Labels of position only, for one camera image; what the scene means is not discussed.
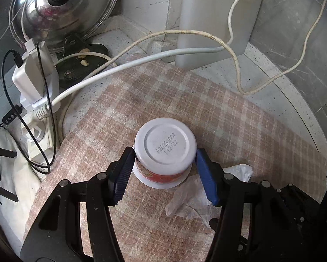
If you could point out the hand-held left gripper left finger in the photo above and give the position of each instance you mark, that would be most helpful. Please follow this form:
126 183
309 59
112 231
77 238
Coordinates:
122 174

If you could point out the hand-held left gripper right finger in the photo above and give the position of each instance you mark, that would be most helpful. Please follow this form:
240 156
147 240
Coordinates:
207 177

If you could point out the white tissue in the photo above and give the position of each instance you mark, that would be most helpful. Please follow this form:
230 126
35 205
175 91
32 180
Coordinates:
190 199

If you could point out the white and red plastic cup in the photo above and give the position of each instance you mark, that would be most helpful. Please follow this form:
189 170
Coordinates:
164 147

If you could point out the plaid cloth mat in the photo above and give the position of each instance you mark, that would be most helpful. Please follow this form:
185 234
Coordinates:
163 95

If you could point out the white power strip with chargers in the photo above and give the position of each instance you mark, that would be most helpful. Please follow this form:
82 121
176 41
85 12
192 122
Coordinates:
47 114

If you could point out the white cloth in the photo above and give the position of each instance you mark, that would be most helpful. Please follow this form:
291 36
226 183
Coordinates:
19 174

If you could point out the black round dish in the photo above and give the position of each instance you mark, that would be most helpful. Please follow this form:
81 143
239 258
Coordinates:
70 72

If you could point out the garlic clove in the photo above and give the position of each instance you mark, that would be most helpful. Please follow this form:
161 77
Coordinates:
84 62

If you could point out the black stand legs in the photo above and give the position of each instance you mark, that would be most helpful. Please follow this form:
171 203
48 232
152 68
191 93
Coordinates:
2 152

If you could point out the black inline controller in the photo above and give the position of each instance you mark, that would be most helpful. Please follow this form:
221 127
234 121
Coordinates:
12 115

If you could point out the white charger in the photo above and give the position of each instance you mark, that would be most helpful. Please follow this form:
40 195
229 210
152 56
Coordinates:
29 73

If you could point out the white appliance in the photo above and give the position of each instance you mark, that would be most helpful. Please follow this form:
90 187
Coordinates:
215 19

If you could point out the metal pot lid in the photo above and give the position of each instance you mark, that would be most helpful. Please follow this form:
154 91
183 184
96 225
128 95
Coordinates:
70 8

